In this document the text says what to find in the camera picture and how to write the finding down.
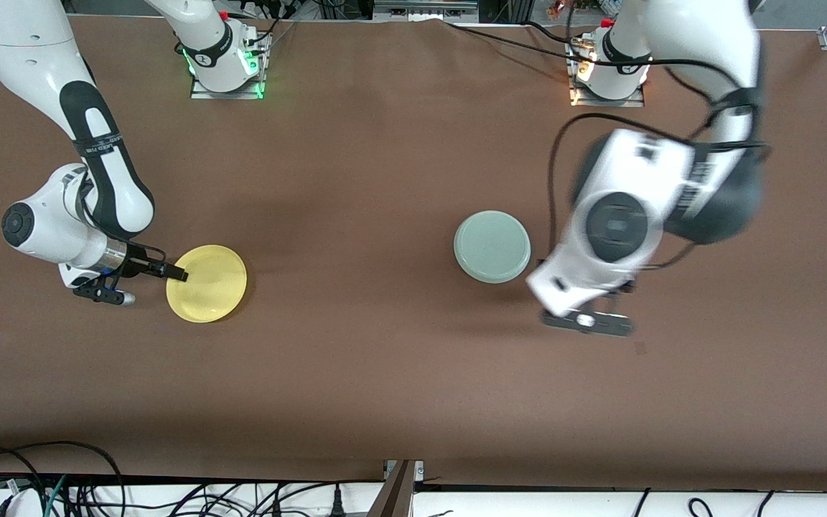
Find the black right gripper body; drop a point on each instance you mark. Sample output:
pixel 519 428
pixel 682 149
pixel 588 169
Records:
pixel 142 263

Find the yellow round plate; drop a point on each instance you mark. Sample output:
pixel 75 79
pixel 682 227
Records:
pixel 212 287

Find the pale green round plate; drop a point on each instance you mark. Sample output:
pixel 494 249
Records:
pixel 492 246

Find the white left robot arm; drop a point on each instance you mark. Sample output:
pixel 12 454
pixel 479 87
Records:
pixel 643 172

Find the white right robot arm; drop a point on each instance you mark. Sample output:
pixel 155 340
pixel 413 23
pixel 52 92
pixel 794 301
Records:
pixel 33 43

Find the brown table cloth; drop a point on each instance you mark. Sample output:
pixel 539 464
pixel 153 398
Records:
pixel 385 373

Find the black power plug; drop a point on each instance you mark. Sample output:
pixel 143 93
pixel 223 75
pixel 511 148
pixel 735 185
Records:
pixel 338 502

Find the grey metal box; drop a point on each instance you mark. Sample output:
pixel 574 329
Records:
pixel 424 11

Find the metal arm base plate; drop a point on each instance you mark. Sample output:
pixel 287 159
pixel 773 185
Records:
pixel 202 93
pixel 611 103

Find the aluminium profile post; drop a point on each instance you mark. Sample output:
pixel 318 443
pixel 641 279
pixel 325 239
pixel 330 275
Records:
pixel 393 495

